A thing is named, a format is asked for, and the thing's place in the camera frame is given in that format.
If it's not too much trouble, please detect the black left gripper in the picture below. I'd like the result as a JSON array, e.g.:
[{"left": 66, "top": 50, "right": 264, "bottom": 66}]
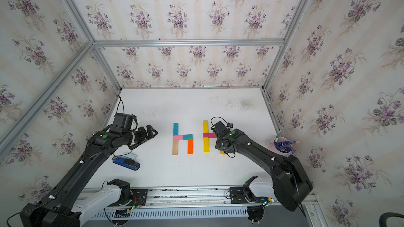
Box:
[{"left": 120, "top": 124, "right": 158, "bottom": 149}]

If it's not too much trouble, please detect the magenta block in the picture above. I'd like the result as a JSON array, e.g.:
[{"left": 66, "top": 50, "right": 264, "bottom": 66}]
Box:
[{"left": 203, "top": 132, "right": 217, "bottom": 139}]

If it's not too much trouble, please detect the yellow block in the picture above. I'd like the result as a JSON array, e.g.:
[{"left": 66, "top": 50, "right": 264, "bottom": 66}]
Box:
[
  {"left": 203, "top": 120, "right": 209, "bottom": 133},
  {"left": 204, "top": 138, "right": 210, "bottom": 153}
]

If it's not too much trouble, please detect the pink block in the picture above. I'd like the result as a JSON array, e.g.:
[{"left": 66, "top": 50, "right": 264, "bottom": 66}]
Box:
[{"left": 173, "top": 135, "right": 183, "bottom": 141}]

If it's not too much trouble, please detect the natural wood block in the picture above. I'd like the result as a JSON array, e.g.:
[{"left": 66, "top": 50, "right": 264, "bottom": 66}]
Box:
[{"left": 172, "top": 140, "right": 178, "bottom": 156}]

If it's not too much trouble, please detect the long teal block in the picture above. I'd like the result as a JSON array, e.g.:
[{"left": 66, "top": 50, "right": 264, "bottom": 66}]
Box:
[{"left": 173, "top": 123, "right": 179, "bottom": 136}]

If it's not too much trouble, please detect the short teal block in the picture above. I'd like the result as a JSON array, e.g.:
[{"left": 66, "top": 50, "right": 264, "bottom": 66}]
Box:
[{"left": 182, "top": 134, "right": 193, "bottom": 140}]

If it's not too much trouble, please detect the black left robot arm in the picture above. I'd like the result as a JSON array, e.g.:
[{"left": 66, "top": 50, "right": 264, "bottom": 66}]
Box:
[{"left": 19, "top": 113, "right": 158, "bottom": 227}]

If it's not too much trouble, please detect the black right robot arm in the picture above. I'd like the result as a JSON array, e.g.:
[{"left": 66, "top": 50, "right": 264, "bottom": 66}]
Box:
[{"left": 211, "top": 121, "right": 313, "bottom": 211}]

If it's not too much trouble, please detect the blue stapler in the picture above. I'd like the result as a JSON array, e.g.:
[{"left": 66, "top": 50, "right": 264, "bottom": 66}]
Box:
[{"left": 112, "top": 157, "right": 141, "bottom": 171}]

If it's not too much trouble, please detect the pink pen cup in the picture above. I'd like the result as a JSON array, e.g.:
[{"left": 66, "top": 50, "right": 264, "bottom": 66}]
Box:
[{"left": 269, "top": 135, "right": 299, "bottom": 157}]

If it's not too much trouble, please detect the black chair edge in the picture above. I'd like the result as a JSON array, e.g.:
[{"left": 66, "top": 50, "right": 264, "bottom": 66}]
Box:
[{"left": 379, "top": 212, "right": 404, "bottom": 227}]

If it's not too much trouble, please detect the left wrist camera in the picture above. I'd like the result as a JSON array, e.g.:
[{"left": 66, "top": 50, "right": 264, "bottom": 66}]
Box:
[{"left": 112, "top": 113, "right": 138, "bottom": 132}]

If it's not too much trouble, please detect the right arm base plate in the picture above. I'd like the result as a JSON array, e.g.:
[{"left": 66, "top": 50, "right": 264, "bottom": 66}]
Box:
[{"left": 229, "top": 187, "right": 269, "bottom": 205}]

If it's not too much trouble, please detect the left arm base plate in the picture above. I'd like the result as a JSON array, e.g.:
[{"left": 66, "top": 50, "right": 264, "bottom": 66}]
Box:
[{"left": 111, "top": 189, "right": 148, "bottom": 207}]

